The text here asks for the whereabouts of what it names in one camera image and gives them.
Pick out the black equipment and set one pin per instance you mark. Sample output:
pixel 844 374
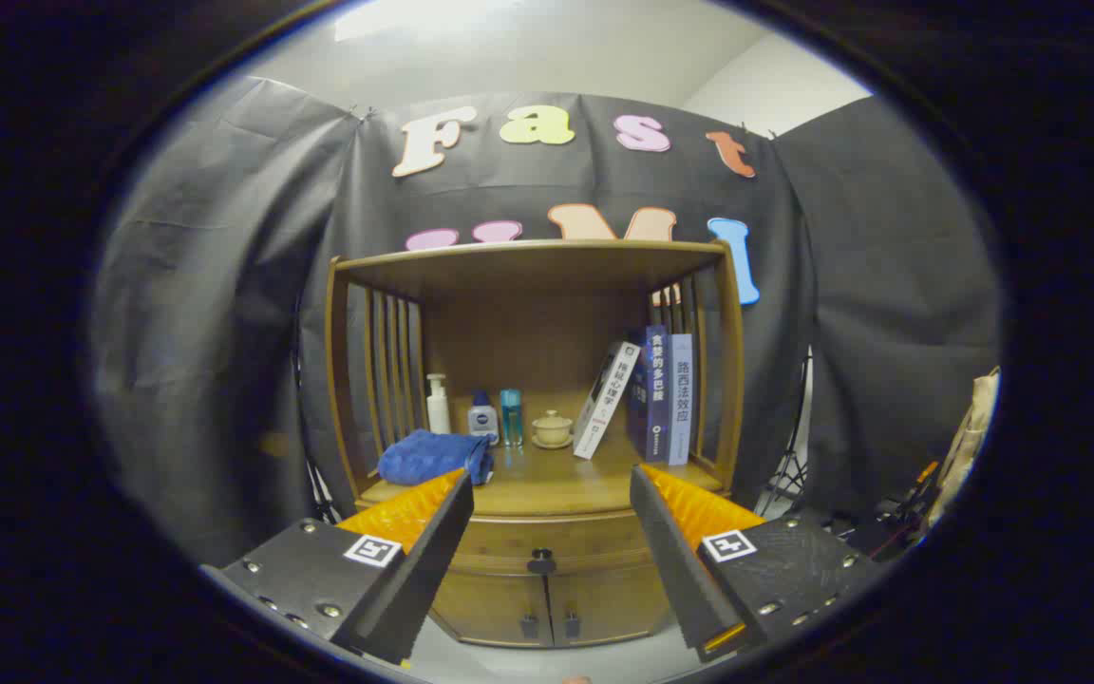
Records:
pixel 879 537

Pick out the wooden drawer with black knob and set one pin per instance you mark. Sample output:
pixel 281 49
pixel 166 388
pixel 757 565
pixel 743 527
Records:
pixel 547 532

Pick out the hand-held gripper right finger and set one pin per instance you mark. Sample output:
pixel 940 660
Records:
pixel 675 560

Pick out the wooden cabinet door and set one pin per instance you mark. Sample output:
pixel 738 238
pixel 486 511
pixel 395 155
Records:
pixel 613 603
pixel 485 608

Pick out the blue towel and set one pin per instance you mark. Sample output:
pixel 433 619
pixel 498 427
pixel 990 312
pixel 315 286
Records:
pixel 428 456

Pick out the white book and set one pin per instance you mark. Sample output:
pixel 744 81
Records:
pixel 604 404

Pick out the dark blue book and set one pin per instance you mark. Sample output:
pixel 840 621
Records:
pixel 656 399

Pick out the white bottle with blue cap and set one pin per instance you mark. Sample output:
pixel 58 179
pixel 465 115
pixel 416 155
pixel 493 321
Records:
pixel 482 418

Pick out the small orange tool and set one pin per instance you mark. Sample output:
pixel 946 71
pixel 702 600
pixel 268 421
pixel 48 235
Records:
pixel 928 471

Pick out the pale lilac book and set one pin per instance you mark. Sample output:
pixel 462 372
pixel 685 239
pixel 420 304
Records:
pixel 680 399

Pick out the white pump bottle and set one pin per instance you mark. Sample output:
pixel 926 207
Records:
pixel 439 413

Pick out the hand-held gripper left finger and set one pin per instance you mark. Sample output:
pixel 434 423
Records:
pixel 424 579

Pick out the clear blue bottle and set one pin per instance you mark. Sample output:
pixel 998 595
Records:
pixel 511 418

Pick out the wooden cabinet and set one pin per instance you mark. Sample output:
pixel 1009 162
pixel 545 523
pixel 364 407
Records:
pixel 509 332

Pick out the beige lidded cup with saucer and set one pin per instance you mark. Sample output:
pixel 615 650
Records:
pixel 552 429

